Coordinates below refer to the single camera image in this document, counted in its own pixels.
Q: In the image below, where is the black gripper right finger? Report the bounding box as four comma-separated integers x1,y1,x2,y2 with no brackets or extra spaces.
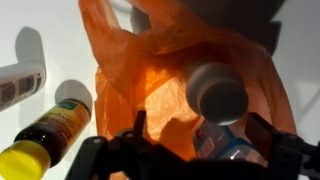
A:
244,112,278,162

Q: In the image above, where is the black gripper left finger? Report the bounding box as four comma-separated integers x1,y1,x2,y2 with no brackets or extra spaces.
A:
132,109,152,145

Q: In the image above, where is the white pill bottle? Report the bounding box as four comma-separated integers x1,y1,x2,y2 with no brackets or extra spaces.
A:
182,56,250,127

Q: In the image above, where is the orange plastic bag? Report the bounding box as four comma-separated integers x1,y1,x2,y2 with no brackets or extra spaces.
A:
78,0,298,180

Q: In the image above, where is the blue labelled clear bottle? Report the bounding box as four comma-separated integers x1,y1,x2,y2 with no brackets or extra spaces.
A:
191,116,270,168

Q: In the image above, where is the yellow capped brown bottle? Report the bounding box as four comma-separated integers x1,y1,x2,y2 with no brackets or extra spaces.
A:
0,98,93,180

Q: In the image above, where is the white tube bottle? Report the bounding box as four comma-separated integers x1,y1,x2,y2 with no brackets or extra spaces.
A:
0,62,47,113

